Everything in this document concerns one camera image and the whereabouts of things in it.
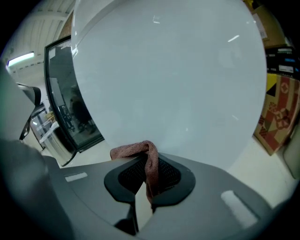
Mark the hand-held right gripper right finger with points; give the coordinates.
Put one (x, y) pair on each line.
(211, 206)

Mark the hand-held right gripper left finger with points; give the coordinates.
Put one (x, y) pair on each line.
(89, 187)

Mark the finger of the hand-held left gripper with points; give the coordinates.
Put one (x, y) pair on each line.
(14, 105)

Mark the brown wiping cloth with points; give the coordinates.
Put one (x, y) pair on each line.
(152, 168)

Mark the white water dispenser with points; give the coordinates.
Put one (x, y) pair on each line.
(168, 82)

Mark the rectangular ceiling light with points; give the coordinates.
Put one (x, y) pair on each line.
(21, 59)

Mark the black framed glass panel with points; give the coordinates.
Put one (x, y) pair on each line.
(63, 93)

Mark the steel trash bin with liner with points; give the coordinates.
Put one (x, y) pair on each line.
(51, 140)

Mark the red yellow printed cardboard box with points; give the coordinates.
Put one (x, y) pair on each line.
(281, 112)

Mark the black blue flat box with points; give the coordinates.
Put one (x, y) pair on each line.
(283, 61)

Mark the cardboard box with white label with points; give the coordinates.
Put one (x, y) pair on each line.
(269, 28)

